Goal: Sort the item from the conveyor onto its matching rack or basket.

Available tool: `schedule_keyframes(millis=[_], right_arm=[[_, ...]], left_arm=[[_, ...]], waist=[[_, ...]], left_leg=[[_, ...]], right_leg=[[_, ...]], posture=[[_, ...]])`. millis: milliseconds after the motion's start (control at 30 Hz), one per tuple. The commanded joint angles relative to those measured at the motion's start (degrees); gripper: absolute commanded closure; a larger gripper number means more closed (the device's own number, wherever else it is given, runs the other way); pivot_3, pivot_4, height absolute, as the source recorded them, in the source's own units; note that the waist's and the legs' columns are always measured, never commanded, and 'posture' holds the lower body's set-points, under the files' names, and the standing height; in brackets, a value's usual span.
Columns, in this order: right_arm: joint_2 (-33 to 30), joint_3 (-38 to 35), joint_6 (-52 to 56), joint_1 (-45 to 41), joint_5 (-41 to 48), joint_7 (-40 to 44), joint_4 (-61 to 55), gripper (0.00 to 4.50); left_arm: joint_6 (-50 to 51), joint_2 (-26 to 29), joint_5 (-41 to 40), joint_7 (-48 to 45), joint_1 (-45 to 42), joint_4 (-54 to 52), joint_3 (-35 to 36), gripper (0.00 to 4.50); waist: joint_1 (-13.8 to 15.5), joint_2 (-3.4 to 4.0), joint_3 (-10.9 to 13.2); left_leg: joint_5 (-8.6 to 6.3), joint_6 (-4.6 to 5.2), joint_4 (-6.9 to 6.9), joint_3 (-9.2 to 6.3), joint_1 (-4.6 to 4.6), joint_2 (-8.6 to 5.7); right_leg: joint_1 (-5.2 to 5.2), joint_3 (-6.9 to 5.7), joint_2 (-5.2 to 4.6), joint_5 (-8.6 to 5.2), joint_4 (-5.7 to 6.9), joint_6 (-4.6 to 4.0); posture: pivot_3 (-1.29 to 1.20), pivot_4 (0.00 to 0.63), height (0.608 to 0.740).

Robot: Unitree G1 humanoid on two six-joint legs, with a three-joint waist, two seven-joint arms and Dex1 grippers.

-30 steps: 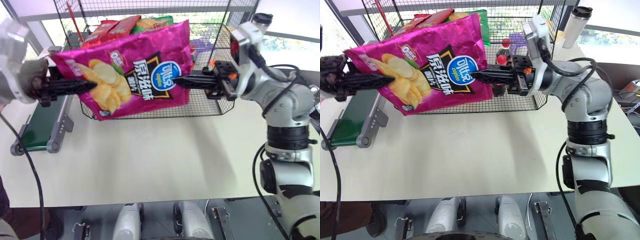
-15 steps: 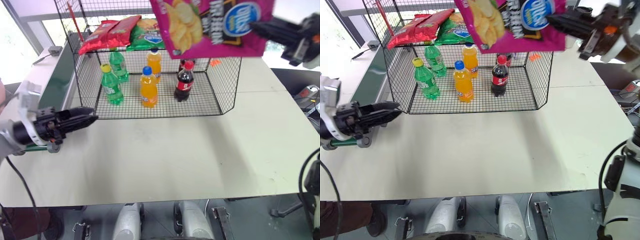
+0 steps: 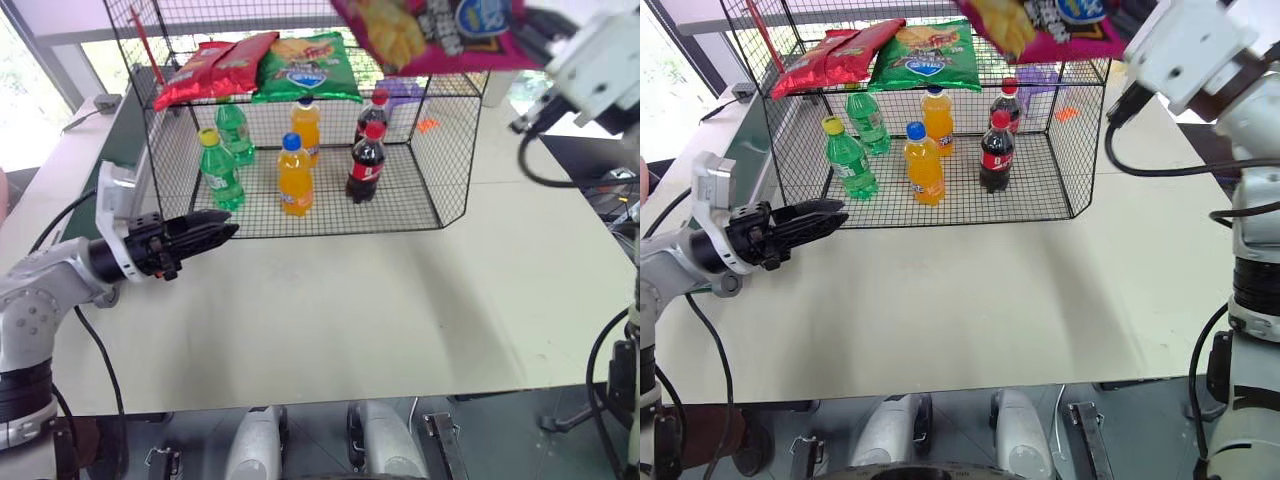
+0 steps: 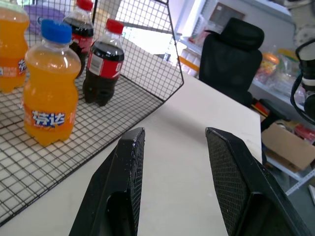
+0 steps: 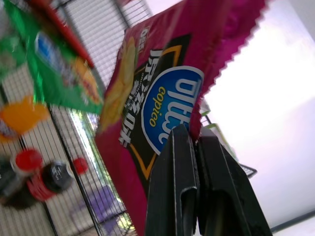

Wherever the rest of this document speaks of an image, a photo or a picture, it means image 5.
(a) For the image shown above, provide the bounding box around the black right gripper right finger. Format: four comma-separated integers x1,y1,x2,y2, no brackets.
196,129,273,236

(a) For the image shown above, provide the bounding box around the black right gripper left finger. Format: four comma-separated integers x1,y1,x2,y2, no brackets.
144,123,199,236

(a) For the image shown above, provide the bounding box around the magenta Copico chip bag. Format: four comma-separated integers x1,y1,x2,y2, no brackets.
94,0,269,236

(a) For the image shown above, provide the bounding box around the cola bottle with red cap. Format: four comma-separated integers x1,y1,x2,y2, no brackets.
0,149,44,209
26,158,89,203

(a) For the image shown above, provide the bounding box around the orange snack bag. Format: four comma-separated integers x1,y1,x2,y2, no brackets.
0,95,51,143

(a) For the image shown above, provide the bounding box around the green chip bag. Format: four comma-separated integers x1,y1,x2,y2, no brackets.
0,0,105,116

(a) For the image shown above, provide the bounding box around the black wire rack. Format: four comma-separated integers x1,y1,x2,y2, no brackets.
0,0,258,236

